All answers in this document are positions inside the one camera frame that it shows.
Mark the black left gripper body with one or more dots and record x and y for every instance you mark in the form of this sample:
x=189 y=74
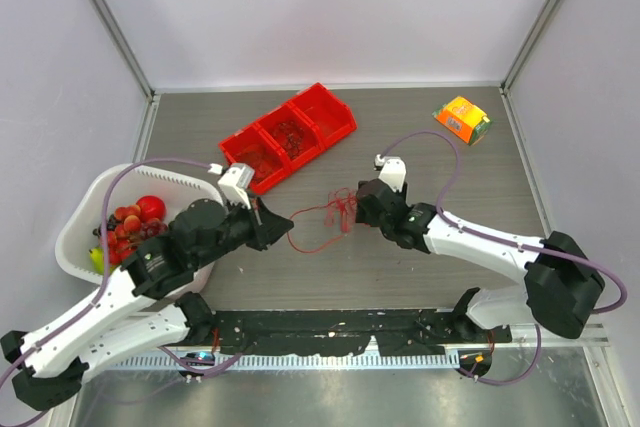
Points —
x=239 y=229

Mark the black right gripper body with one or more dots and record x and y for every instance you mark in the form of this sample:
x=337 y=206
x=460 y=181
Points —
x=363 y=217

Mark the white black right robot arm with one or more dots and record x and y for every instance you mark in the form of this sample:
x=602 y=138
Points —
x=553 y=285

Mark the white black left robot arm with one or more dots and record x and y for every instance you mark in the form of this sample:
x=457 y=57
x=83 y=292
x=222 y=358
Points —
x=144 y=304

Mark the red three-compartment bin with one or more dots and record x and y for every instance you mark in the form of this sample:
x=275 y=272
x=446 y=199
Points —
x=325 y=119

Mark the dark grape bunch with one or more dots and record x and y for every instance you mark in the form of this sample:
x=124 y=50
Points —
x=146 y=231

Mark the red apple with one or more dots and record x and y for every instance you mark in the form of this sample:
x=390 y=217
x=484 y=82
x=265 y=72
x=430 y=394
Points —
x=151 y=207

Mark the orange green carton box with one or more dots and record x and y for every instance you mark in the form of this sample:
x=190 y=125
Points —
x=464 y=119

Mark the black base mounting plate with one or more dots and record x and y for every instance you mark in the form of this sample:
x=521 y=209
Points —
x=339 y=333

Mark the yellow green pear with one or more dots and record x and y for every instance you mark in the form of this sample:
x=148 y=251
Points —
x=96 y=256

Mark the white plastic basket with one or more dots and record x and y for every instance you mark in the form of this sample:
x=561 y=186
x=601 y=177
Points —
x=75 y=240

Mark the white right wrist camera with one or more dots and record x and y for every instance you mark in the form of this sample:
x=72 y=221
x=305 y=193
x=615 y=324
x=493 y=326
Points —
x=391 y=170

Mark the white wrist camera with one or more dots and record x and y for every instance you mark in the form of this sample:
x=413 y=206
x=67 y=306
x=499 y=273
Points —
x=234 y=182
x=391 y=170

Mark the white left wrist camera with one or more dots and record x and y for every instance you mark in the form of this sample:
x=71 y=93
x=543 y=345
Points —
x=234 y=182

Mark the white slotted cable duct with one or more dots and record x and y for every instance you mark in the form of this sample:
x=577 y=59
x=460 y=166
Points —
x=370 y=360

